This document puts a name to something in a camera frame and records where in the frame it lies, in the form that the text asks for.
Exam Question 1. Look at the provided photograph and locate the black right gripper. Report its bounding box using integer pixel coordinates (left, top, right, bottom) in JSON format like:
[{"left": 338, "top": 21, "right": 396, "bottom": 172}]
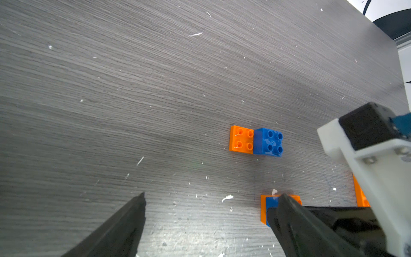
[{"left": 267, "top": 137, "right": 411, "bottom": 257}]

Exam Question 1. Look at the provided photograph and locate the blue square lego brick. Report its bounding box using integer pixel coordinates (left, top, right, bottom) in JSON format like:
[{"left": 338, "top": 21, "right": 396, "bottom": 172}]
[{"left": 253, "top": 128, "right": 284, "bottom": 157}]

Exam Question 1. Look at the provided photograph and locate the small orange lego brick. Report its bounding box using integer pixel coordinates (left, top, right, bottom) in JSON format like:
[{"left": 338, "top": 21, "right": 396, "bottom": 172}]
[{"left": 229, "top": 125, "right": 254, "bottom": 154}]

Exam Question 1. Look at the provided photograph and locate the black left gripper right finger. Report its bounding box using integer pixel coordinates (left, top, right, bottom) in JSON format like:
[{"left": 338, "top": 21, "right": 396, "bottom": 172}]
[{"left": 277, "top": 194, "right": 363, "bottom": 257}]

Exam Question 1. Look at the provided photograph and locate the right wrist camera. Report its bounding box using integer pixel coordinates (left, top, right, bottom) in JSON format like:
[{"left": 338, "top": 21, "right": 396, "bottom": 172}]
[{"left": 317, "top": 102, "right": 411, "bottom": 162}]

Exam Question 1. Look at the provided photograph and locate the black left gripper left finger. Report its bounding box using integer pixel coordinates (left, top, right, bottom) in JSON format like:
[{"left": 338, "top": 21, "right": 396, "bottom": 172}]
[{"left": 63, "top": 193, "right": 146, "bottom": 257}]

